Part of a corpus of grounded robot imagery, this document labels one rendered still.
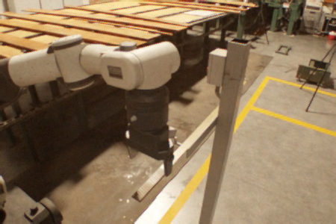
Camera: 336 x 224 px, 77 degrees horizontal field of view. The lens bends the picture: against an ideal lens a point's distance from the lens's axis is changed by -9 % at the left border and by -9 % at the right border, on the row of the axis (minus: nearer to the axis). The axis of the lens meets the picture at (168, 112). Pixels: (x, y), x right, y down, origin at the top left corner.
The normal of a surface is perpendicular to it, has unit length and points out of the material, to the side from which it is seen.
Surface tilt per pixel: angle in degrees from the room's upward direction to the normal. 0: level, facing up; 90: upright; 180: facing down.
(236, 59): 90
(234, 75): 90
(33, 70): 86
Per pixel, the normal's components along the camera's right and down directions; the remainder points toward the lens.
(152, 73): 0.73, 0.37
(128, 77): -0.68, 0.38
